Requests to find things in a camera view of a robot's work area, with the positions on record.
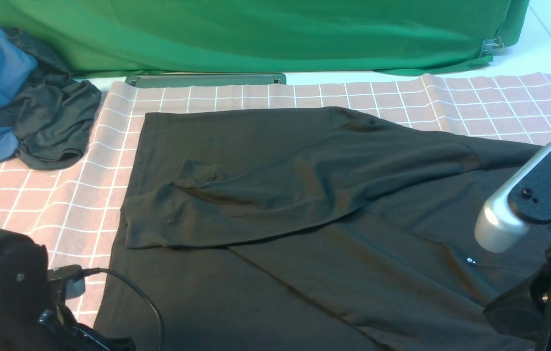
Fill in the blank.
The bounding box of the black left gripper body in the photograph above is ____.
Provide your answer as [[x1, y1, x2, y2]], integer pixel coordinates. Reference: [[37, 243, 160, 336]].
[[37, 305, 137, 351]]

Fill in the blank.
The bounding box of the dark gray long-sleeve top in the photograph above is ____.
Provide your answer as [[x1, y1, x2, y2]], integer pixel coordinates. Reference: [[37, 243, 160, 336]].
[[95, 107, 551, 351]]

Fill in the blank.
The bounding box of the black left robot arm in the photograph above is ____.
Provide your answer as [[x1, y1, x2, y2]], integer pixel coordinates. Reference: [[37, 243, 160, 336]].
[[0, 229, 136, 351]]

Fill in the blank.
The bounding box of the pink checkered tablecloth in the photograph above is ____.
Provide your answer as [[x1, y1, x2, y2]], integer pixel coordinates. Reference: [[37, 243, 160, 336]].
[[0, 73, 551, 338]]

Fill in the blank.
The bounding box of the dark crumpled garment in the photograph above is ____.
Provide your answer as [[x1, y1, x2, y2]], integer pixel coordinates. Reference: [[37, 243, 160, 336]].
[[0, 27, 102, 170]]

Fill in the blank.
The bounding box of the metal binder clip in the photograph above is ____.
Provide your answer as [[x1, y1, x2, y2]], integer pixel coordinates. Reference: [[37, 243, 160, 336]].
[[480, 37, 505, 57]]

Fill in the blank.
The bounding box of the green metal bar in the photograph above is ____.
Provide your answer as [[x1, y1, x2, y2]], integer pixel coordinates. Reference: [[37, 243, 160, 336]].
[[125, 73, 287, 88]]

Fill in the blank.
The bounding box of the green backdrop cloth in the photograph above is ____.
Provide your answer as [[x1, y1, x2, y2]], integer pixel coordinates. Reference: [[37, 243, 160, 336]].
[[0, 0, 529, 77]]

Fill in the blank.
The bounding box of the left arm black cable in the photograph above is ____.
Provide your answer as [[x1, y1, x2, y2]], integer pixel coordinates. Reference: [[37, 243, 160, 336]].
[[0, 163, 165, 351]]

